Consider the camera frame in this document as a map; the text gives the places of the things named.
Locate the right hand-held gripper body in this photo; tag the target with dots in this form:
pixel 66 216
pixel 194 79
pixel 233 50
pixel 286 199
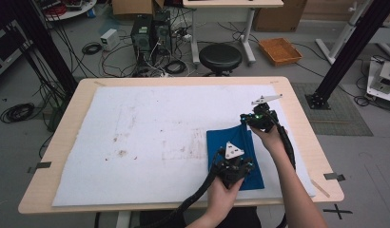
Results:
pixel 263 118

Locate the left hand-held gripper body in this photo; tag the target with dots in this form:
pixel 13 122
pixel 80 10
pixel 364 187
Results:
pixel 231 169

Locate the blue t-shirt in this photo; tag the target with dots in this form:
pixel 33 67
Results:
pixel 229 136

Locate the person's right hand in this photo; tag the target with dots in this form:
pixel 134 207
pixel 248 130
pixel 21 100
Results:
pixel 272 139

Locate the person's left hand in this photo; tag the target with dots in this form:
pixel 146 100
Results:
pixel 224 199

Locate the person's dark clothing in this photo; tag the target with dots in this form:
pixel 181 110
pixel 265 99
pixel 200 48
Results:
pixel 240 218

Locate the black round stool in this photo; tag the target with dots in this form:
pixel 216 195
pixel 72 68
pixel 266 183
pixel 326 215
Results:
pixel 220 57

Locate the orange tray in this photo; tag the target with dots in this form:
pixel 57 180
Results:
pixel 280 50

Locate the thin wooden stick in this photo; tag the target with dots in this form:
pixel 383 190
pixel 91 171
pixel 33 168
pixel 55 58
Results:
pixel 320 188

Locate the green cutting mat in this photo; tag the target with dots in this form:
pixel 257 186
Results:
pixel 339 117

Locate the white foam mat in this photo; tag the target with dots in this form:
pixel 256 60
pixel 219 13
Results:
pixel 152 142

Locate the black tape strip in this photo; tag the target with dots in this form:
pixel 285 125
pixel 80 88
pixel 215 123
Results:
pixel 41 166
pixel 334 176

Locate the black tape cross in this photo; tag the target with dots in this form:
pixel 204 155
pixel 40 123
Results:
pixel 337 211

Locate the large cardboard box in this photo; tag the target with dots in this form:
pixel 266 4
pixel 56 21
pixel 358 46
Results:
pixel 278 15

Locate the white desk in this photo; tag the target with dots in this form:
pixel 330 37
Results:
pixel 234 3

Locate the white metal stand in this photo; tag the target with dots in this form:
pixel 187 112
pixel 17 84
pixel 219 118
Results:
pixel 342 34

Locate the black computer tower green label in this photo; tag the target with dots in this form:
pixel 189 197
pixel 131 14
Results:
pixel 141 38

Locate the white electronic device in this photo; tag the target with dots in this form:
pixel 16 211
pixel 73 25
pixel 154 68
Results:
pixel 386 77

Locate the white power supply box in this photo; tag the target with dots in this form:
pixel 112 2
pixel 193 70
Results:
pixel 109 38

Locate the small cardboard box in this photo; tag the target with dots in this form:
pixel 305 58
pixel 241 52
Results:
pixel 132 7

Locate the round white table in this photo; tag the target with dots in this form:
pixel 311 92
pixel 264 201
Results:
pixel 72 9

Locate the black metal frame post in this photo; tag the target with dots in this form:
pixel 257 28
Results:
pixel 47 44
pixel 345 53

